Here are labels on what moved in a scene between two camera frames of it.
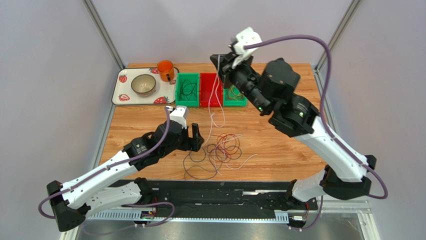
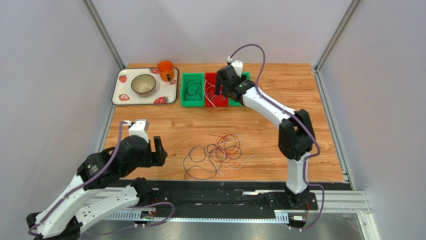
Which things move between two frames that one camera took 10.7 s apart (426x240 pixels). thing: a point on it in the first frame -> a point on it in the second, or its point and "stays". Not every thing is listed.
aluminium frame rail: x=360 y=206 stays
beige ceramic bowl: x=144 y=85 stays
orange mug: x=166 y=70 stays
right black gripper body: x=227 y=67 -> x=225 y=78
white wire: x=209 y=106 -> x=205 y=92
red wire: x=227 y=147 stays
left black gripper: x=194 y=143 -> x=158 y=158
